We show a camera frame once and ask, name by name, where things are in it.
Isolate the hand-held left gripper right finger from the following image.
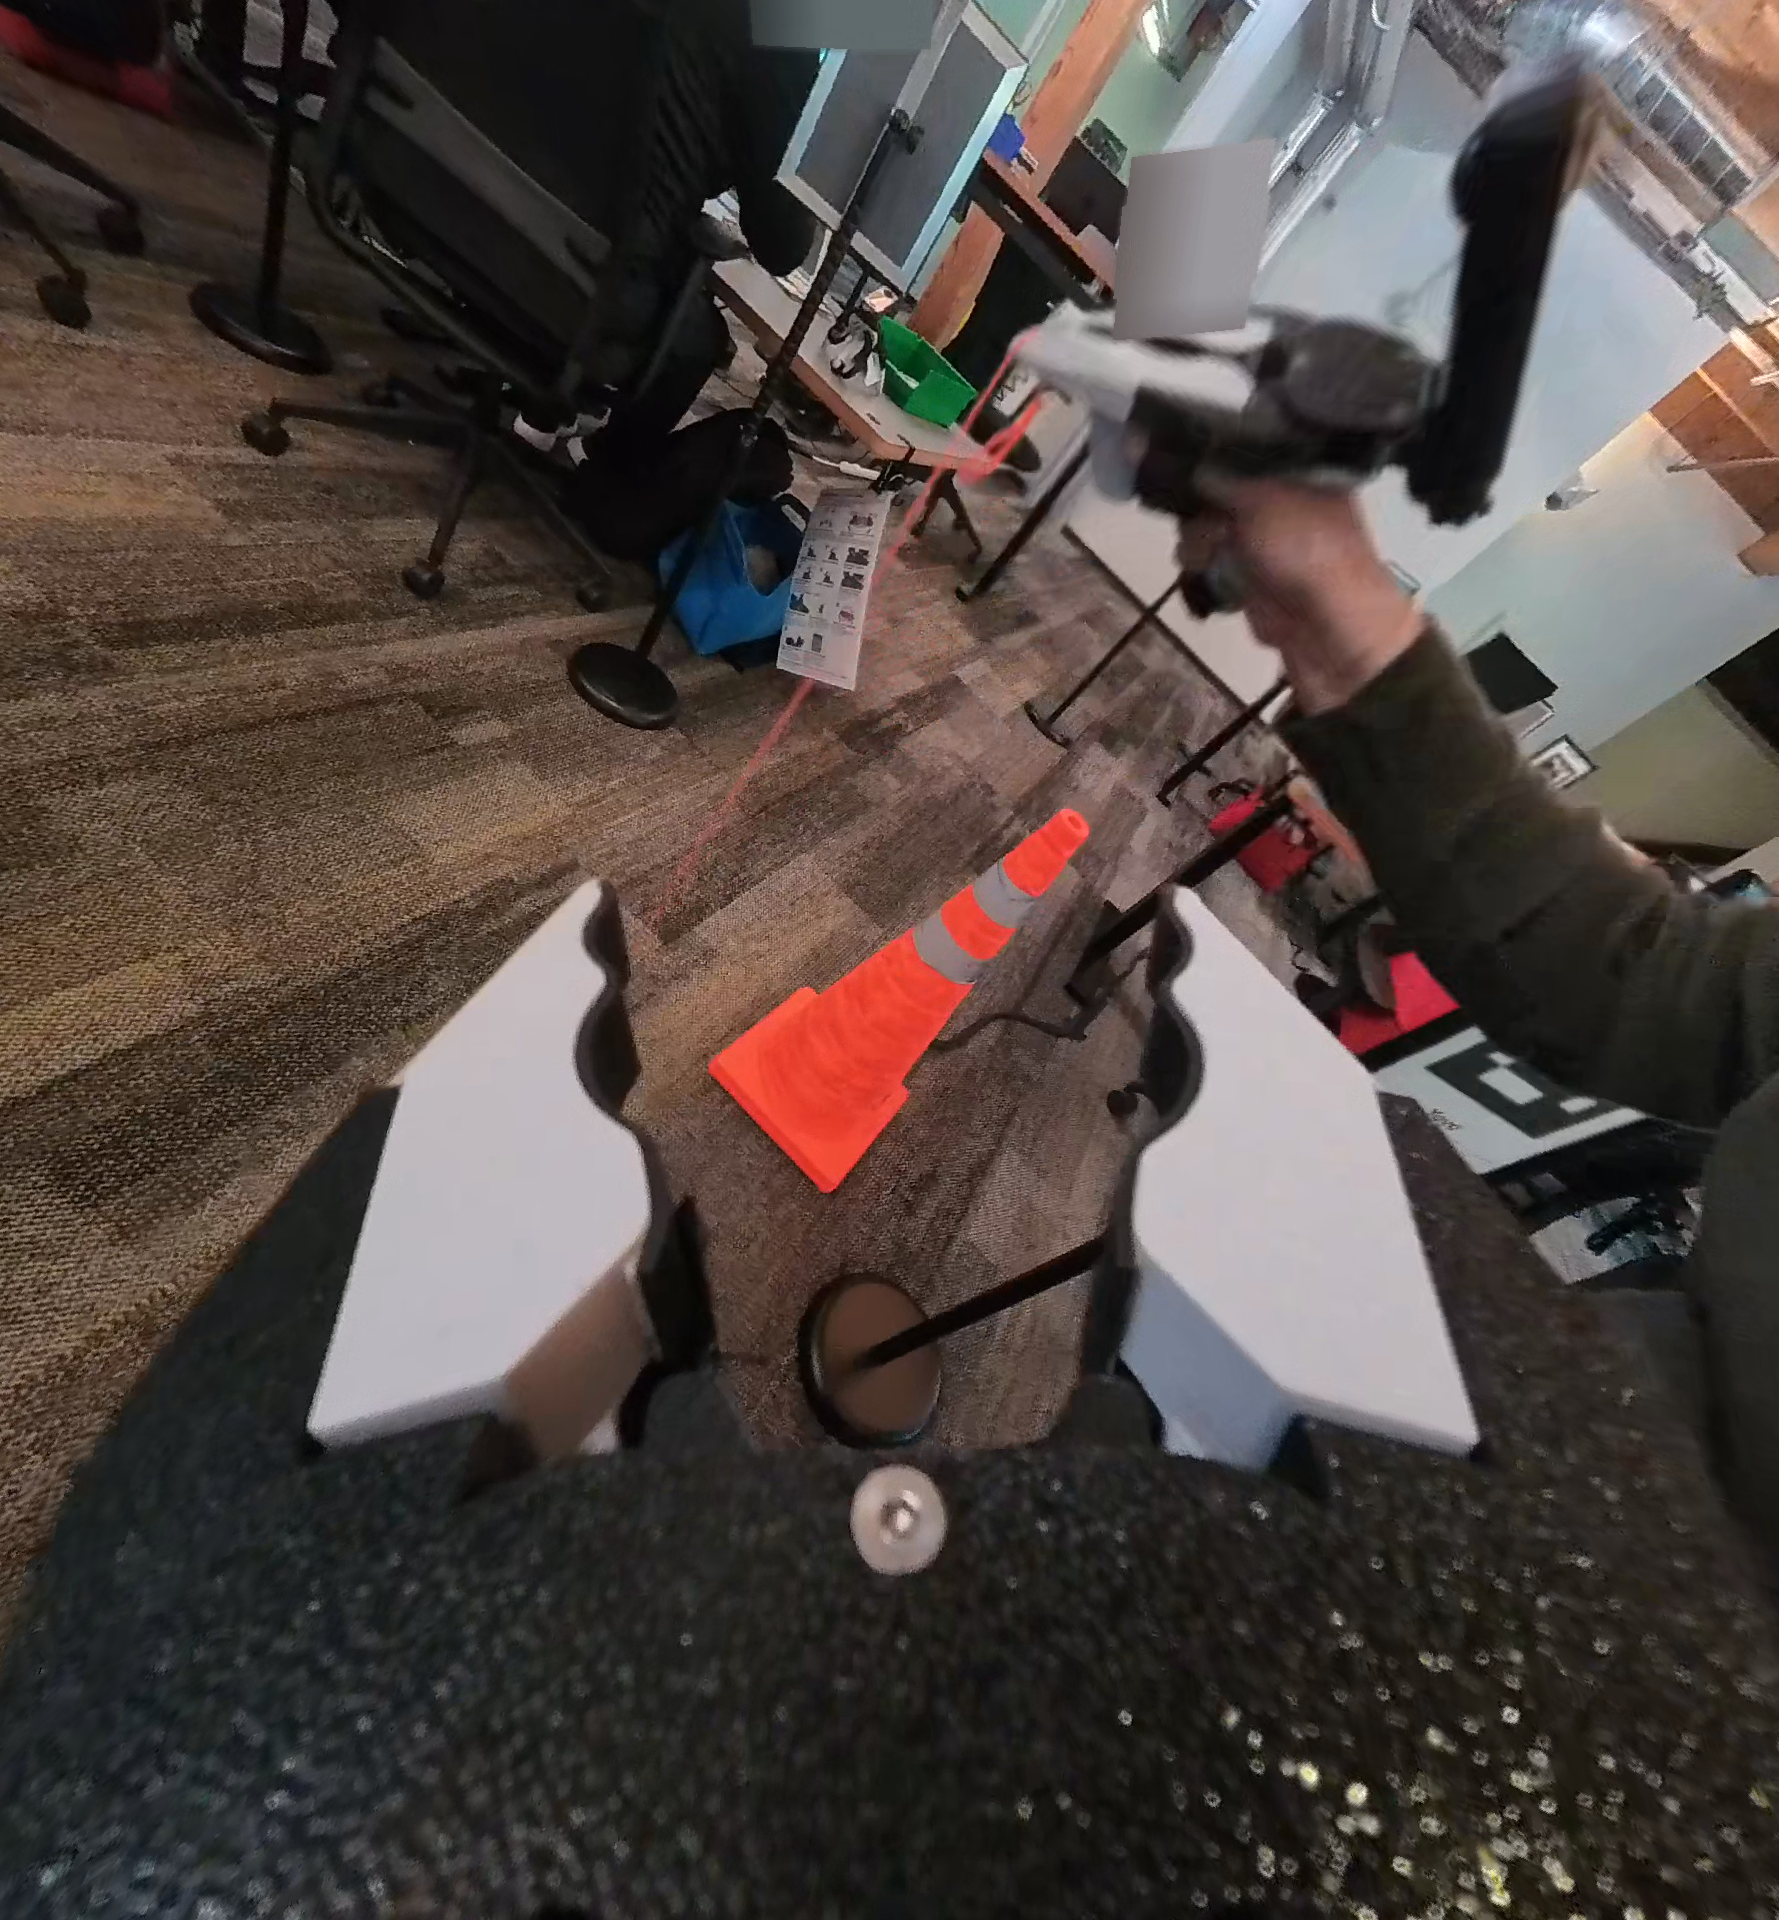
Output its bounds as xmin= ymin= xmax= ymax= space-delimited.
xmin=1100 ymin=886 xmax=1481 ymax=1466

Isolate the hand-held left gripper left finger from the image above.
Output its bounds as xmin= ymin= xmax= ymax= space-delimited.
xmin=304 ymin=879 xmax=672 ymax=1466

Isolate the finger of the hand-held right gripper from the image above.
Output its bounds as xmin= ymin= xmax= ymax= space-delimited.
xmin=1088 ymin=397 xmax=1241 ymax=501
xmin=1016 ymin=315 xmax=1255 ymax=411

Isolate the orange yo-yo string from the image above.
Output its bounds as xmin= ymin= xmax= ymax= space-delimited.
xmin=635 ymin=392 xmax=1055 ymax=932

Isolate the person's right forearm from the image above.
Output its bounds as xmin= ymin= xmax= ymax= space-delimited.
xmin=1280 ymin=617 xmax=1779 ymax=1127

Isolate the person's right hand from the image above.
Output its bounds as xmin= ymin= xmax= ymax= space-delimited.
xmin=1185 ymin=476 xmax=1430 ymax=710

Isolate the brown wooden table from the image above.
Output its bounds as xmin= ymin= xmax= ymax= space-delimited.
xmin=950 ymin=152 xmax=1131 ymax=602

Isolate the white sign stand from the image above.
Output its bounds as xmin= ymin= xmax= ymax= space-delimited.
xmin=1025 ymin=571 xmax=1191 ymax=752

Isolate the green tray bin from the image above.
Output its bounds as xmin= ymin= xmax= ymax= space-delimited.
xmin=877 ymin=326 xmax=981 ymax=428

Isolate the white side table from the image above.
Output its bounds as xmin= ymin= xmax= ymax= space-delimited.
xmin=715 ymin=256 xmax=1046 ymax=557

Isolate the printed paper sheet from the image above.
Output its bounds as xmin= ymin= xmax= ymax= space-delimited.
xmin=777 ymin=488 xmax=897 ymax=692

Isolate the black framed floor sign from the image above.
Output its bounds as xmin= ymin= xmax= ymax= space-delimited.
xmin=798 ymin=780 xmax=1715 ymax=1448

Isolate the blue bag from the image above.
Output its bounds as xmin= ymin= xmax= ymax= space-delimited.
xmin=659 ymin=496 xmax=816 ymax=662

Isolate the orange striped traffic cone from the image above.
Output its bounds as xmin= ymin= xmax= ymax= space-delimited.
xmin=708 ymin=806 xmax=1094 ymax=1196

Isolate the black bag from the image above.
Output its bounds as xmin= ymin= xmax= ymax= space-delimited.
xmin=575 ymin=405 xmax=800 ymax=565

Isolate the black office chair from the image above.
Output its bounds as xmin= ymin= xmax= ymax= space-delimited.
xmin=246 ymin=31 xmax=717 ymax=602
xmin=0 ymin=45 xmax=148 ymax=333

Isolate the grey panel sign stand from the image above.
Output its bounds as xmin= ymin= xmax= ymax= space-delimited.
xmin=191 ymin=0 xmax=336 ymax=378

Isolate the red box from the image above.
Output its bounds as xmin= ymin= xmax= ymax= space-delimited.
xmin=0 ymin=0 xmax=169 ymax=118

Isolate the wooden post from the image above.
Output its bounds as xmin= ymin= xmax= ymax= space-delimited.
xmin=913 ymin=0 xmax=1159 ymax=346

